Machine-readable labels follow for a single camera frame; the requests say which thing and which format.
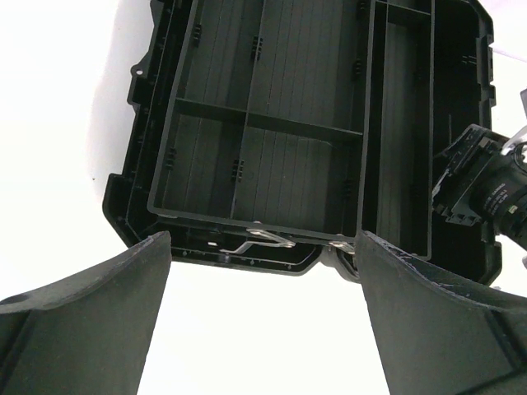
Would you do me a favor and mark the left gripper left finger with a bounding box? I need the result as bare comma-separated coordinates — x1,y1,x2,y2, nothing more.
1,231,171,394

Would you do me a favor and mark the black plastic toolbox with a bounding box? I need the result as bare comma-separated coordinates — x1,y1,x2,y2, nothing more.
103,1,502,284

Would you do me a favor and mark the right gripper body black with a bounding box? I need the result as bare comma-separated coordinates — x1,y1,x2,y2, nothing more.
431,124,506,225

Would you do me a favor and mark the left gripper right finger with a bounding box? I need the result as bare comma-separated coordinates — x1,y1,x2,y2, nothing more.
356,231,526,394

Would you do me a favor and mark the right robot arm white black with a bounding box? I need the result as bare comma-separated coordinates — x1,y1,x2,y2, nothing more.
432,124,526,249

